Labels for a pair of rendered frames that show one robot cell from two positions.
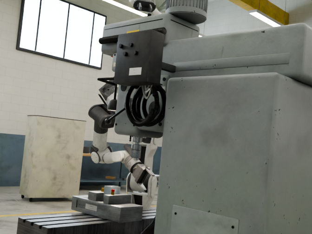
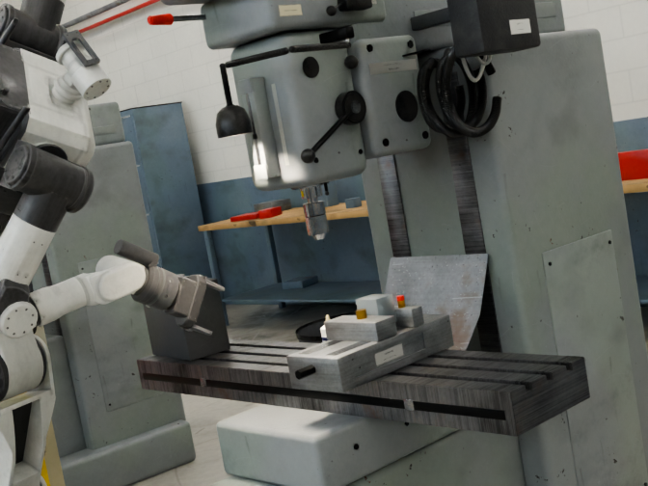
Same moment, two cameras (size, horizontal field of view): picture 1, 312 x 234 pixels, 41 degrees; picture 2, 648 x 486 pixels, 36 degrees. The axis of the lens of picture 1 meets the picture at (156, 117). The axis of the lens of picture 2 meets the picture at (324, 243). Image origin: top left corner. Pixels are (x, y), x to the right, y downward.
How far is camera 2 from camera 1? 2.98 m
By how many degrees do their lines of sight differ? 85
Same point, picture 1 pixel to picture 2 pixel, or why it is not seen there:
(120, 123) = (327, 155)
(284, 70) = (553, 26)
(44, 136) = not seen: outside the picture
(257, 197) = (618, 192)
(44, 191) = not seen: outside the picture
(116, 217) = (446, 337)
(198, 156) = (553, 164)
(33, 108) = not seen: outside the picture
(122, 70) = (498, 25)
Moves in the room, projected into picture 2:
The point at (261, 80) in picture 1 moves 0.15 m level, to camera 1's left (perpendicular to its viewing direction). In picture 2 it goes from (591, 40) to (604, 34)
